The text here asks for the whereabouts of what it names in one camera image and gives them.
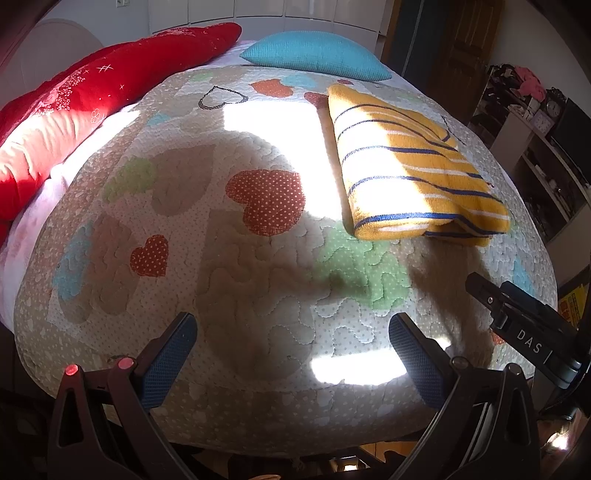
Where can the white alarm clock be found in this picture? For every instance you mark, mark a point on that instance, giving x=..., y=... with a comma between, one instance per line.
x=542, y=123

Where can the red long pillow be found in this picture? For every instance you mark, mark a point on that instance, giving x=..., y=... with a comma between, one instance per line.
x=40, y=129

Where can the heart patterned quilt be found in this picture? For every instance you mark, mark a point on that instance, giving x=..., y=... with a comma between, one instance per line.
x=223, y=198

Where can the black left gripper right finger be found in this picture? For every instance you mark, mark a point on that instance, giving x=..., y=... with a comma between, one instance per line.
x=485, y=426

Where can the yellow striped knit sweater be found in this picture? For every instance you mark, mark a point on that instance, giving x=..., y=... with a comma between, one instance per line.
x=405, y=176

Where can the teal knit cushion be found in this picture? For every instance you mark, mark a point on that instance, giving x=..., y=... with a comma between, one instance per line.
x=319, y=52

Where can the cluttered shelf unit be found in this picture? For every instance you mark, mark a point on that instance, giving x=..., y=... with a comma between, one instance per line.
x=553, y=188

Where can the white wardrobe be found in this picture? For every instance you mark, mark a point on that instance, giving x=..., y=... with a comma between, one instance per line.
x=364, y=22

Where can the dark wooden door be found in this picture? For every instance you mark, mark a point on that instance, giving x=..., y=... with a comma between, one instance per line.
x=443, y=48

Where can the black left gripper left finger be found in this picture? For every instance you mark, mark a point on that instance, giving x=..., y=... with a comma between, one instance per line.
x=102, y=427

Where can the white round headboard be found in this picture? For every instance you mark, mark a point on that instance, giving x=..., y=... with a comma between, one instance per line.
x=51, y=47

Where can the pink cloth on shelf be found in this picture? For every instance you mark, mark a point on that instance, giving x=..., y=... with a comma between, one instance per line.
x=530, y=84

